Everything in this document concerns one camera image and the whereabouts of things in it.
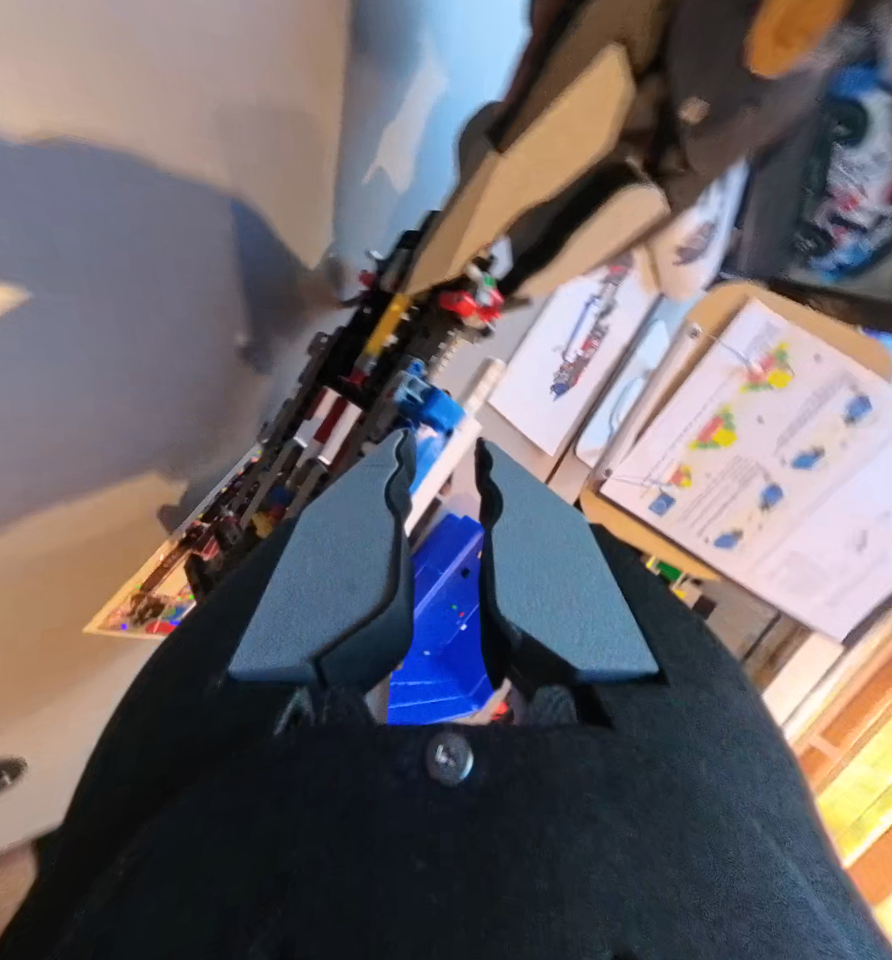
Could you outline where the open instruction booklet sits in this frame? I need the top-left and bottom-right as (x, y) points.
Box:
(487, 161), (750, 459)

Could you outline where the white stand base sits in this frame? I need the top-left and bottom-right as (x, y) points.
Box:
(575, 315), (675, 470)

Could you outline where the toy brick car model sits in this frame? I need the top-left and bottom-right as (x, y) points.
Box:
(183, 228), (510, 594)

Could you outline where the blue plastic storage bin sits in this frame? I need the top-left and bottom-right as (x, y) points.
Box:
(386, 513), (495, 727)

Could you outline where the grey desk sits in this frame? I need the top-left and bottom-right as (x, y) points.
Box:
(0, 112), (612, 871)

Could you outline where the shiny holographic sticker sheet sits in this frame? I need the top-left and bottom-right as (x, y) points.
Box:
(82, 450), (267, 639)

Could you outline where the toy car packaging box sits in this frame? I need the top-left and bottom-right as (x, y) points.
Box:
(731, 45), (892, 331)

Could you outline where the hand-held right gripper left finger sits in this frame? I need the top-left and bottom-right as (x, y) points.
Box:
(227, 429), (418, 690)

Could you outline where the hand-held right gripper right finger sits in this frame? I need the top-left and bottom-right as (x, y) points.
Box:
(474, 437), (660, 695)

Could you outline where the instruction booklet on stand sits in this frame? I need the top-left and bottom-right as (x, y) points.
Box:
(599, 300), (892, 642)

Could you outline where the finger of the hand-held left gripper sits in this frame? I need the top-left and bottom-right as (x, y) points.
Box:
(502, 168), (673, 301)
(403, 41), (639, 297)

